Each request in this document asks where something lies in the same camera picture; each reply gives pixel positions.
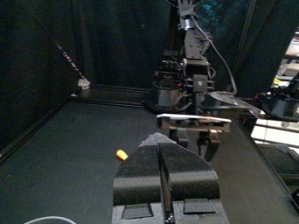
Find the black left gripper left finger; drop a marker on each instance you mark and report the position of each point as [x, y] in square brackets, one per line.
[137, 175]

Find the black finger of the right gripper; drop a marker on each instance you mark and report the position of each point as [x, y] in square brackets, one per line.
[178, 139]
[210, 145]

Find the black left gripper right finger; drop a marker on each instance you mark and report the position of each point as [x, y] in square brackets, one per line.
[190, 178]

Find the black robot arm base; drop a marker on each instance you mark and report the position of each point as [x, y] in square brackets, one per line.
[281, 102]

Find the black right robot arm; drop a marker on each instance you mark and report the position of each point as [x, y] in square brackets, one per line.
[193, 55]

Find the orange toy fry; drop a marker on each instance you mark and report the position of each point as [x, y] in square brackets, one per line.
[121, 155]

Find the clear plastic sheet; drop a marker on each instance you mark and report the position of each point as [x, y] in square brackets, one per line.
[234, 102]

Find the black mesh chair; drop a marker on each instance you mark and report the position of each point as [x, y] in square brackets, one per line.
[280, 163]

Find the white corner bracket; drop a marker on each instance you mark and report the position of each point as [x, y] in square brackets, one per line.
[82, 83]

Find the black frame post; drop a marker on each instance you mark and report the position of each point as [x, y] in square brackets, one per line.
[244, 35]

